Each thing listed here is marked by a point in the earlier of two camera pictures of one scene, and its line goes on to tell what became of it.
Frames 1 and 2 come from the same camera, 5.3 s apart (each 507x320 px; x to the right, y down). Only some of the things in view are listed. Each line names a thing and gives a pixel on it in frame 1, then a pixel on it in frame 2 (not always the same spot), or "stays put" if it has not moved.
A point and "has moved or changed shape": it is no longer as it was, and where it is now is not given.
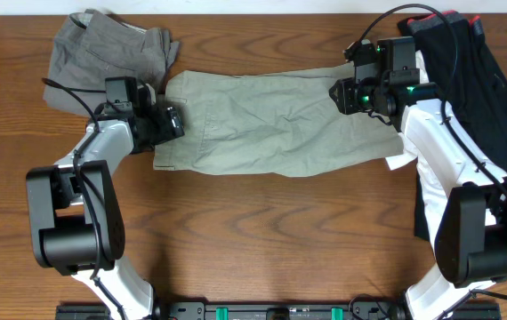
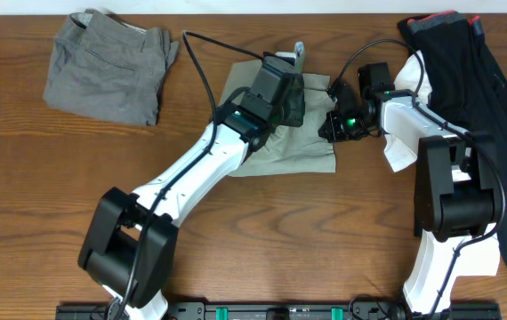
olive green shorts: [276, 125] has moved or changed shape
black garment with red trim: [470, 87] stays put
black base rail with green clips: [275, 310] stays put
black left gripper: [165, 133] → [298, 103]
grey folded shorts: [92, 45] stays put
